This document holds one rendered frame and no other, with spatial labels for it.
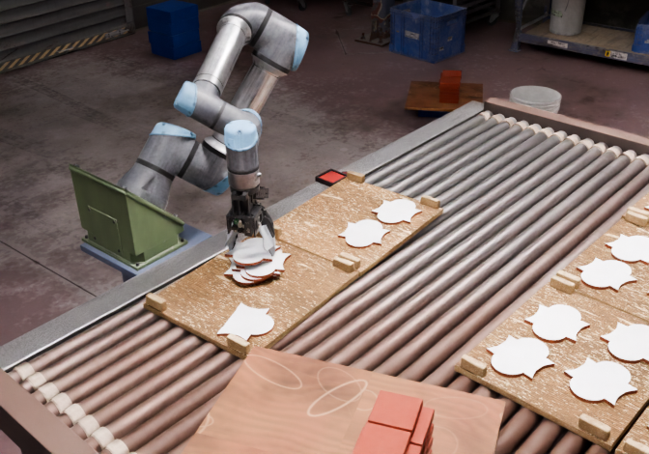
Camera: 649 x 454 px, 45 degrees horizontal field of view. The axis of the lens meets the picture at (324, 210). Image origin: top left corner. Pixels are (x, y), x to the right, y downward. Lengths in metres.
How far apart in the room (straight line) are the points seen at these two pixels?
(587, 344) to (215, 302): 0.86
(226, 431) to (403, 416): 0.37
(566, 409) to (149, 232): 1.16
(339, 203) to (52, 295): 1.83
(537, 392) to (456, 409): 0.27
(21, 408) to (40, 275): 2.25
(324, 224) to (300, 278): 0.27
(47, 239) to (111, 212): 2.06
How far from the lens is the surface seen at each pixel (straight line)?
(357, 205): 2.29
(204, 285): 1.97
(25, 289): 3.86
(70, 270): 3.91
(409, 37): 6.46
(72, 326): 1.95
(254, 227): 1.87
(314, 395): 1.48
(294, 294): 1.91
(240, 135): 1.79
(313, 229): 2.17
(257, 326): 1.80
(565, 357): 1.78
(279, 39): 2.17
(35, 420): 1.68
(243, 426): 1.44
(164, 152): 2.21
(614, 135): 2.83
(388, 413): 1.20
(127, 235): 2.16
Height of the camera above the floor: 2.04
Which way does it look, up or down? 29 degrees down
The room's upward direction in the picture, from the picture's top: 1 degrees counter-clockwise
